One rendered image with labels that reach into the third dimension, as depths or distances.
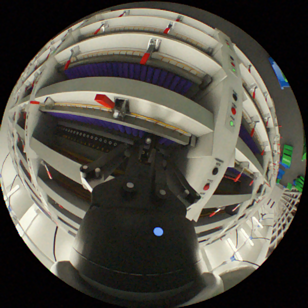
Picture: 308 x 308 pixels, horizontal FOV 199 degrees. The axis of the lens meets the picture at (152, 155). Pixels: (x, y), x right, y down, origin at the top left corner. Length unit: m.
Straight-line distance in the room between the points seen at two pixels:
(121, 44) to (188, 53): 0.18
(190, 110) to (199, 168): 0.11
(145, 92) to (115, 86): 0.05
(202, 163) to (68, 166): 0.30
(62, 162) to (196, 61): 0.43
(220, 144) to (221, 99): 0.10
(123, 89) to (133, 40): 0.18
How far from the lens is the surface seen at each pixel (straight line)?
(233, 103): 0.26
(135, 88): 0.17
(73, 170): 0.24
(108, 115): 0.20
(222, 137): 0.21
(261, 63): 0.86
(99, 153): 0.40
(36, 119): 0.52
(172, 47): 0.28
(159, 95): 0.16
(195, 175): 0.20
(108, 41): 0.34
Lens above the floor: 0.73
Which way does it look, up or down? 14 degrees up
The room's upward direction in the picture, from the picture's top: 161 degrees counter-clockwise
